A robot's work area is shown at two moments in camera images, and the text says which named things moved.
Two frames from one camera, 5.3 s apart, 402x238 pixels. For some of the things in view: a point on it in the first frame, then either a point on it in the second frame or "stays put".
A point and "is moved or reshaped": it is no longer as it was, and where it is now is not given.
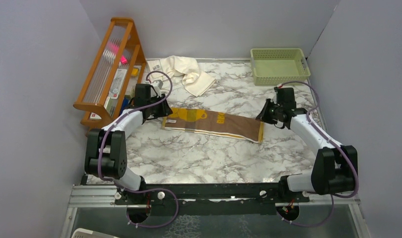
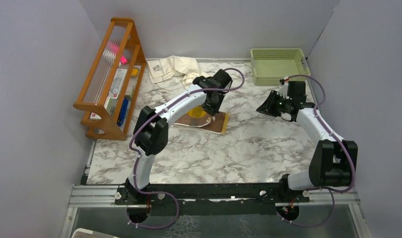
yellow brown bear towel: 214,122 is moved or reshaped
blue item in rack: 125,103 stays put
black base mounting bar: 215,199 stays put
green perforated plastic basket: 272,67 stays put
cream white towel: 183,69 stays put
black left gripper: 165,110 → 216,109
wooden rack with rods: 118,70 stays put
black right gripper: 263,116 → 267,107
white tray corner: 83,233 stays put
